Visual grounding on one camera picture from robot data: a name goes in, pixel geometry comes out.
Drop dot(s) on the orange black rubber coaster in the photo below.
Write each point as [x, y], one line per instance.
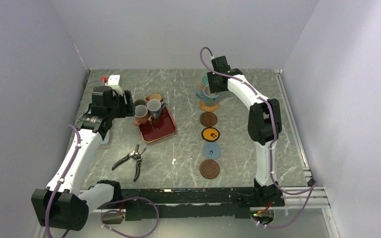
[210, 134]

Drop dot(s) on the woven rattan coaster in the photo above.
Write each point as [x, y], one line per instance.
[206, 108]

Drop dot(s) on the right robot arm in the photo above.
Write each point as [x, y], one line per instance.
[264, 124]

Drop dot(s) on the black handled pliers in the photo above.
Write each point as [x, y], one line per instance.
[135, 155]

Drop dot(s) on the dark wood coaster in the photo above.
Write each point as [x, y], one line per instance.
[208, 119]
[209, 169]

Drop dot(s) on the dark blue white mug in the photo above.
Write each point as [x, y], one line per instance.
[155, 108]

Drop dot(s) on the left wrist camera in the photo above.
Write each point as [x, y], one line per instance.
[113, 81]

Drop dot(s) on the orange red cup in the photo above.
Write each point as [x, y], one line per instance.
[155, 96]

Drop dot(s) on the teal green cup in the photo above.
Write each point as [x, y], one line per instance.
[204, 81]

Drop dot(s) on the red tray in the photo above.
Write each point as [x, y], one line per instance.
[164, 128]

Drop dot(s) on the blue rubber coaster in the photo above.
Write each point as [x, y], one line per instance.
[211, 150]

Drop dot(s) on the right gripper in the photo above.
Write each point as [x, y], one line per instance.
[213, 88]

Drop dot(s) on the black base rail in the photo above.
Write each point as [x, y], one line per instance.
[237, 202]

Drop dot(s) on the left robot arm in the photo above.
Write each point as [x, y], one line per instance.
[60, 205]

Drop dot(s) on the clear plastic screw box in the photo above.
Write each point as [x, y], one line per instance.
[106, 141]

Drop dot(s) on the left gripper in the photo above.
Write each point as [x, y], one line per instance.
[128, 109]

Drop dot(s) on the grey olive cup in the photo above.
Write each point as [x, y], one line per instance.
[140, 102]

